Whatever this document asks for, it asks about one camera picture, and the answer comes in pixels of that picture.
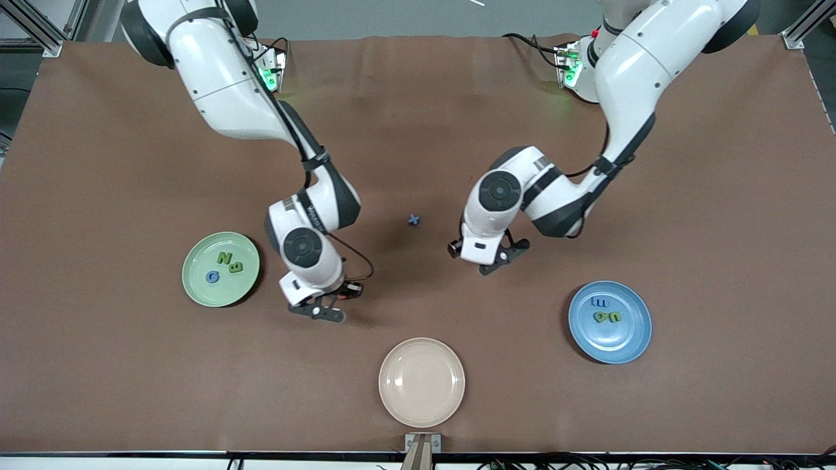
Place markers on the green foam letter B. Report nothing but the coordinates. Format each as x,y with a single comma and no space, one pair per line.
235,266

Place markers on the green foam letter N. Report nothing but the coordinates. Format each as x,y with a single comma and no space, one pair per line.
224,258

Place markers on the blue foam letter E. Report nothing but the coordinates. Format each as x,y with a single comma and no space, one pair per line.
598,302

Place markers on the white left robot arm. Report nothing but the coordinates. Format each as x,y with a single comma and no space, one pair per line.
640,65

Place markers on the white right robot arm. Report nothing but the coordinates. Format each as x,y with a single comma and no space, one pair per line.
222,72

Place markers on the light green plate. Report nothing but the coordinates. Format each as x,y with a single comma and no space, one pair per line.
202,294

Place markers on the beige plate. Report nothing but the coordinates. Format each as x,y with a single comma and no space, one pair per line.
422,382

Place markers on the blue plate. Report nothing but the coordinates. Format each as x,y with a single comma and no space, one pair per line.
610,346

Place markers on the brown table cover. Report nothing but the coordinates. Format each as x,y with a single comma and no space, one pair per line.
130,365

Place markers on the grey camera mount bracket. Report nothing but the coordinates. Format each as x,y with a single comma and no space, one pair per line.
422,450

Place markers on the aluminium frame profile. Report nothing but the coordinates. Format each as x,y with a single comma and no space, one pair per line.
49,44
793,38

